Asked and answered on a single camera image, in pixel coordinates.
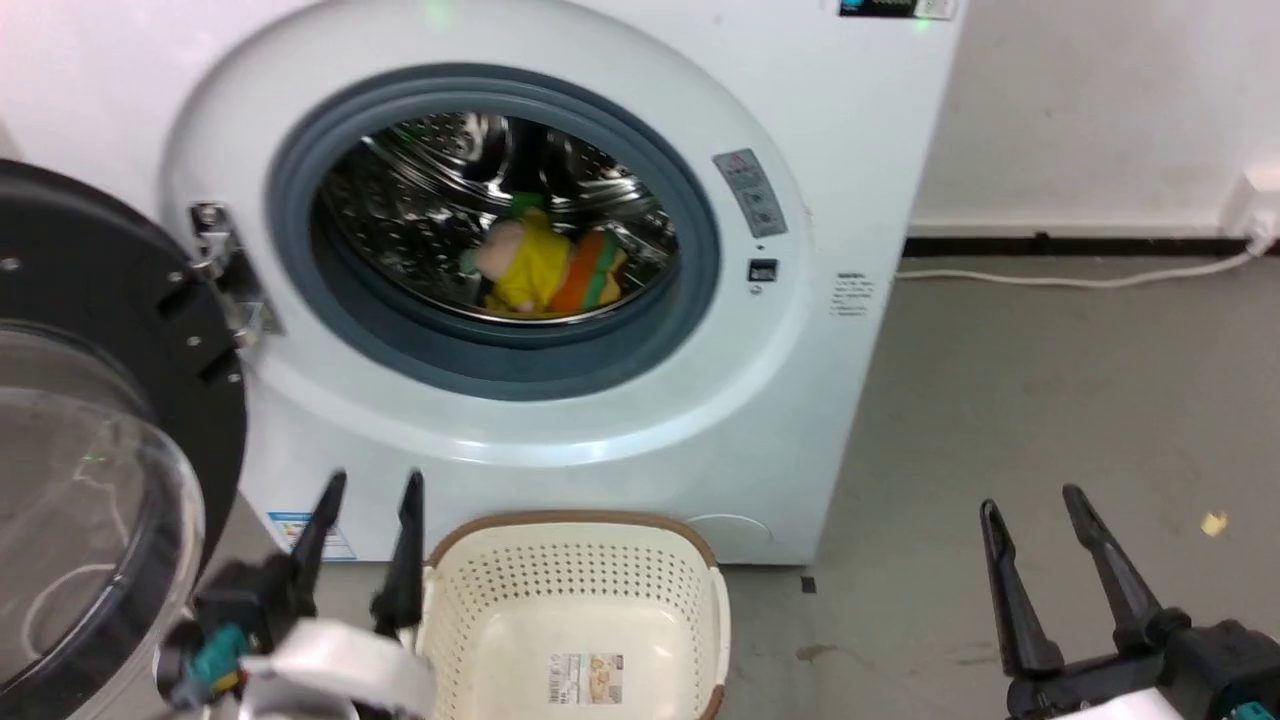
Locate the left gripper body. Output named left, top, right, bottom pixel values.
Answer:
left=155, top=563, right=438, bottom=720

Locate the paper label sticker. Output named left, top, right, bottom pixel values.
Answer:
left=547, top=653, right=625, bottom=706

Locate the white front-load washing machine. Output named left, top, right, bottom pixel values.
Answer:
left=0, top=0, right=969, bottom=567

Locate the chrome door hinge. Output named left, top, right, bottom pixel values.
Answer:
left=189, top=201, right=282, bottom=348

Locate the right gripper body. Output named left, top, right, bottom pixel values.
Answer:
left=1004, top=613, right=1280, bottom=720

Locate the grey warning sticker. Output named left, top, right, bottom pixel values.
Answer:
left=712, top=148, right=789, bottom=240

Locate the yellow plush toy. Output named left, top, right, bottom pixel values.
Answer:
left=472, top=195, right=573, bottom=315

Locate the cream perforated laundry basket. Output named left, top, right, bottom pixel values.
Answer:
left=417, top=511, right=732, bottom=720

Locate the blue energy label sticker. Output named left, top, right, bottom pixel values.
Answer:
left=266, top=511, right=358, bottom=563

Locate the white wall socket box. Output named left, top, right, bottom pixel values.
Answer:
left=1224, top=163, right=1280, bottom=253

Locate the round drain filter cover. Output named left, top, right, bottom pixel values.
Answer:
left=686, top=514, right=774, bottom=563

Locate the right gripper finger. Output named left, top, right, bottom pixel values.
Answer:
left=1062, top=485, right=1168, bottom=657
left=980, top=499, right=1066, bottom=680

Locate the white power cable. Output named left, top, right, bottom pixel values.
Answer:
left=895, top=238, right=1273, bottom=291

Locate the steel washing machine drum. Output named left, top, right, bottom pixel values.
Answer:
left=316, top=111, right=679, bottom=326

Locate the black glass washing machine door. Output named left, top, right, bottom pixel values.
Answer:
left=0, top=160, right=249, bottom=720

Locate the black control panel label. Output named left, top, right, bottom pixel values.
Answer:
left=838, top=0, right=959, bottom=21

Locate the grey rubber door gasket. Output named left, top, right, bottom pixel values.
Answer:
left=266, top=63, right=722, bottom=402

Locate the orange green plush toy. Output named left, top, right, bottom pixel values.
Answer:
left=548, top=228, right=630, bottom=315

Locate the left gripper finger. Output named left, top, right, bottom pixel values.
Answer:
left=371, top=471, right=426, bottom=637
left=288, top=471, right=348, bottom=614

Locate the black baseboard strip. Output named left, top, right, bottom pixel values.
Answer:
left=902, top=234, right=1253, bottom=260

